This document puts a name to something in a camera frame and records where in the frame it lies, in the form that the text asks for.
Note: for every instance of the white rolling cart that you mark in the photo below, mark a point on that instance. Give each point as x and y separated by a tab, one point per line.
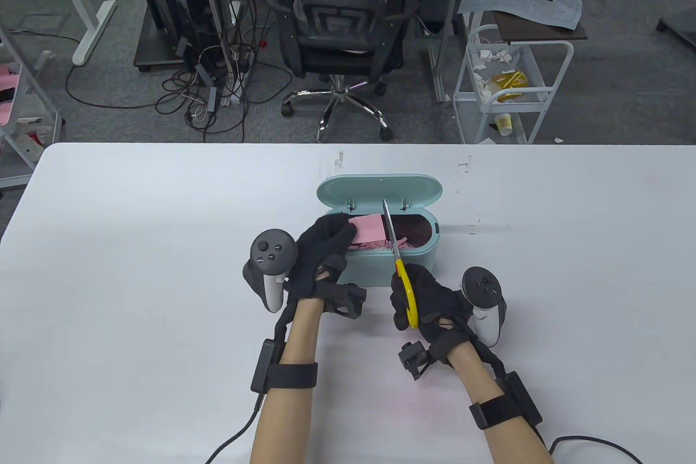
467	96

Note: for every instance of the black left wrist sensor box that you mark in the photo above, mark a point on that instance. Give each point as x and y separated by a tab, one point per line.
292	376

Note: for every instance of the brown board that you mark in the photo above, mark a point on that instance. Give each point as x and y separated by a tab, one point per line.
544	33

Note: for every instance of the person's right hand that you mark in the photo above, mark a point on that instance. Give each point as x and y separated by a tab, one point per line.
435	306

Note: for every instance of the grey left hand controller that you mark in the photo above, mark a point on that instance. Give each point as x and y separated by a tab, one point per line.
272	252

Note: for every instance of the yellow packet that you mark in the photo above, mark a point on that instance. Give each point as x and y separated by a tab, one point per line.
511	80

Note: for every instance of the black mesh office chair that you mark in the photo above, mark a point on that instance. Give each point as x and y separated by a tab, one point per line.
337	53

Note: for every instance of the black right wrist sensor box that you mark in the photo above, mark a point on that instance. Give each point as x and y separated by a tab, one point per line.
497	410

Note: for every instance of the light blue lidded bin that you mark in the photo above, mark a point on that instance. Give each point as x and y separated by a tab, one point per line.
424	263

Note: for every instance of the pink waste paper sheet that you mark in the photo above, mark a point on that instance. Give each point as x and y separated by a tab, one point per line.
367	229

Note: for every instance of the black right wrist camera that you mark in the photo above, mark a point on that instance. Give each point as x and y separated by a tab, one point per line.
413	360

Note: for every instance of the black wheeled platform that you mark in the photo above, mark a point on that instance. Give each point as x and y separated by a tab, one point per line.
157	53

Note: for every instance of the pile of white paper scraps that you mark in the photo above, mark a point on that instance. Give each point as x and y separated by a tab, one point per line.
492	55

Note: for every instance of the white shelf rack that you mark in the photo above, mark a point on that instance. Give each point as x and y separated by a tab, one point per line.
16	180

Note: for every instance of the person's left forearm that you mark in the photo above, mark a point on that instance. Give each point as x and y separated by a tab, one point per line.
285	420

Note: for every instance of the grey right hand controller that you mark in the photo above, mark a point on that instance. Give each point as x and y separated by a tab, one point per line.
481	287

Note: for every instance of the person's left hand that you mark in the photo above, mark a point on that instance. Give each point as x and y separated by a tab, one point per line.
315	257

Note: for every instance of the white metal post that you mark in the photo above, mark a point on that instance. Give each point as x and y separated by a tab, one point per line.
215	1

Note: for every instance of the pink tray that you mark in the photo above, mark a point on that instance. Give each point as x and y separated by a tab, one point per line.
6	113

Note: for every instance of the grey hand controller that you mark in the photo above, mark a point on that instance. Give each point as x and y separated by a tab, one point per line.
481	287
272	252

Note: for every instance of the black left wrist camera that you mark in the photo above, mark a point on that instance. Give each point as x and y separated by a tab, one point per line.
349	301

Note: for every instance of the pile of pink paper pieces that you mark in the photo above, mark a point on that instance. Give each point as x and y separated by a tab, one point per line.
402	242

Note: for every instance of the paper cup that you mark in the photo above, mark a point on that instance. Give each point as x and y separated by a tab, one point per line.
503	125

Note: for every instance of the black wrist sensor box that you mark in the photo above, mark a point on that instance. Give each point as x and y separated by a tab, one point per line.
497	410
292	376

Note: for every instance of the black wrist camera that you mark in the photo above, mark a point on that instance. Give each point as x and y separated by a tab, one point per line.
349	301
413	360

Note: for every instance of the person's right forearm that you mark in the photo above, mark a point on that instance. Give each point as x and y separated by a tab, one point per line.
503	428

